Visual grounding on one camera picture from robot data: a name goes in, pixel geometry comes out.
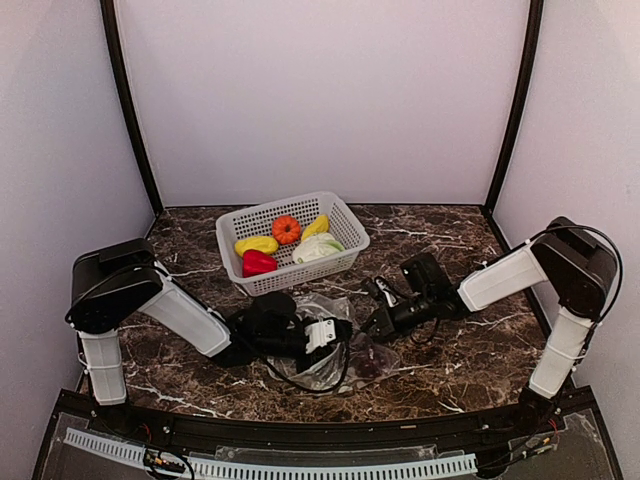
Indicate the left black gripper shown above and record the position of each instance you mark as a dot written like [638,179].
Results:
[318,356]

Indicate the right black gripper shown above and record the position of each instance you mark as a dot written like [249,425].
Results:
[384,322]

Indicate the clear zip top bag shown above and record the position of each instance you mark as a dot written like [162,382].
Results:
[360,363]

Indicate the white fake cauliflower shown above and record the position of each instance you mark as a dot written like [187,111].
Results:
[315,247]

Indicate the red fake food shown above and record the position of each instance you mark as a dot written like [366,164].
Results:
[256,263]

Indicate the orange fake pumpkin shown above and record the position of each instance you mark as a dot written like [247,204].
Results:
[286,230]

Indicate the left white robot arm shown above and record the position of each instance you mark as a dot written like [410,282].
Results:
[109,285]

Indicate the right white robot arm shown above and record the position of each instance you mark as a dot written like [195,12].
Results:
[580,263]

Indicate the white perforated plastic basket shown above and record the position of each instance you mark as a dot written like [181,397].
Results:
[258,220]

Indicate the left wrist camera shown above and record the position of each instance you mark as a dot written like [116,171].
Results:
[323,332]

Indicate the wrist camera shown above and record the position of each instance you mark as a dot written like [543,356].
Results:
[379,289]
[323,332]

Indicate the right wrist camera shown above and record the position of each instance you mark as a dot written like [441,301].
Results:
[379,289]

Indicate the black front rail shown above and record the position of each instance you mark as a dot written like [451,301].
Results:
[482,430]

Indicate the right black frame post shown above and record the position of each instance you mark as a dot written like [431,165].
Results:
[525,71]

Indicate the black frame post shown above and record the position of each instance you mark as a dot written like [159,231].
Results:
[119,71]
[525,71]

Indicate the left black frame post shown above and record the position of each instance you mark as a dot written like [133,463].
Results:
[119,71]

